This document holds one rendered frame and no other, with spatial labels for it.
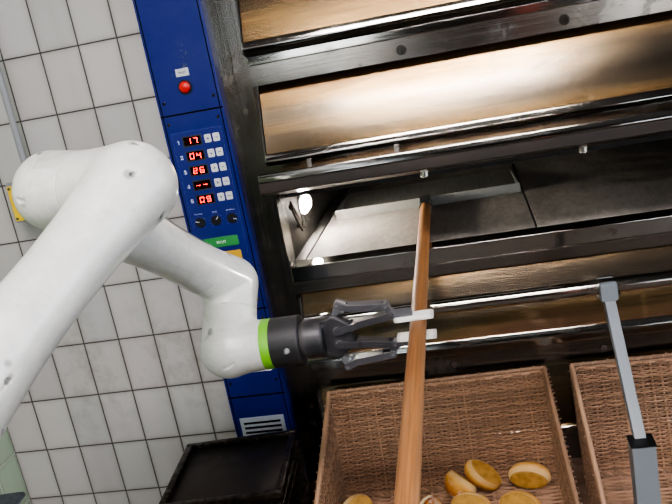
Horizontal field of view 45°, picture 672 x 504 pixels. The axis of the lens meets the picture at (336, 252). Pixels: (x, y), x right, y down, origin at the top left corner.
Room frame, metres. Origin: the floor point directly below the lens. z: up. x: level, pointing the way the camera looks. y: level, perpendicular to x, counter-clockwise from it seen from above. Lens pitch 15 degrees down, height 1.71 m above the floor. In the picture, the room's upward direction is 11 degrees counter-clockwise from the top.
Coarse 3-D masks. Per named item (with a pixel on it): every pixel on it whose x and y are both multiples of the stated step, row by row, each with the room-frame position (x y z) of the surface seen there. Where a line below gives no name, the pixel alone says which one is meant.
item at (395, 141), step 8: (400, 136) 1.78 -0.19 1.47; (408, 136) 1.78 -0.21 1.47; (352, 144) 1.80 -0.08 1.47; (360, 144) 1.80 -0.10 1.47; (368, 144) 1.79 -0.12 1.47; (376, 144) 1.79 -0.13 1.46; (384, 144) 1.78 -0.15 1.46; (392, 144) 1.78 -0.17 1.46; (304, 152) 1.82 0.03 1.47; (312, 152) 1.82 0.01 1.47; (320, 152) 1.81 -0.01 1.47; (328, 152) 1.81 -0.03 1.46; (336, 152) 1.81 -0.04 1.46; (344, 152) 1.81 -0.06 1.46; (272, 160) 1.83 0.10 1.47; (280, 160) 1.83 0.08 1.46; (288, 160) 1.83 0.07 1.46; (312, 160) 1.82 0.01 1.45
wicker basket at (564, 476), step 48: (384, 384) 1.87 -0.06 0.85; (432, 384) 1.84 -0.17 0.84; (480, 384) 1.82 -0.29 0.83; (528, 384) 1.80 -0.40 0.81; (336, 432) 1.86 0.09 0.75; (384, 432) 1.84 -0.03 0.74; (432, 432) 1.81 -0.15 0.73; (480, 432) 1.79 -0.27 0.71; (336, 480) 1.76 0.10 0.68; (384, 480) 1.81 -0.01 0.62; (432, 480) 1.79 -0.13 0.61
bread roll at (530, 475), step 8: (520, 464) 1.71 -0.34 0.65; (528, 464) 1.70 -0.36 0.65; (536, 464) 1.70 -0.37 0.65; (512, 472) 1.71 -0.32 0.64; (520, 472) 1.69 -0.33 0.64; (528, 472) 1.69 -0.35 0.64; (536, 472) 1.68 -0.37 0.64; (544, 472) 1.68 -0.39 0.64; (512, 480) 1.71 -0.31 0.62; (520, 480) 1.70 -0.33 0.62; (528, 480) 1.69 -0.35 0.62; (536, 480) 1.68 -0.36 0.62; (544, 480) 1.67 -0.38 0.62; (528, 488) 1.70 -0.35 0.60; (536, 488) 1.69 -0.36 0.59
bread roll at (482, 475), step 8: (472, 464) 1.72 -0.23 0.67; (480, 464) 1.73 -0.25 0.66; (488, 464) 1.75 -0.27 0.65; (464, 472) 1.73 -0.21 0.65; (472, 472) 1.71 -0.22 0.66; (480, 472) 1.71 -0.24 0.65; (488, 472) 1.72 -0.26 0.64; (496, 472) 1.74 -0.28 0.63; (472, 480) 1.71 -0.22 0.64; (480, 480) 1.70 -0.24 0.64; (488, 480) 1.70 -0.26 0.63; (496, 480) 1.71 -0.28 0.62; (480, 488) 1.71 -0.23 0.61; (488, 488) 1.70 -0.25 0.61; (496, 488) 1.71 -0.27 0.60
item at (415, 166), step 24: (528, 144) 1.68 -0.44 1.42; (552, 144) 1.67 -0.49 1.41; (576, 144) 1.66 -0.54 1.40; (600, 144) 1.81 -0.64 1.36; (360, 168) 1.75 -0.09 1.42; (384, 168) 1.74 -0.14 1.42; (408, 168) 1.73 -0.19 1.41; (432, 168) 1.73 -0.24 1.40; (264, 192) 1.79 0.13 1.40; (288, 192) 1.89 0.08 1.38
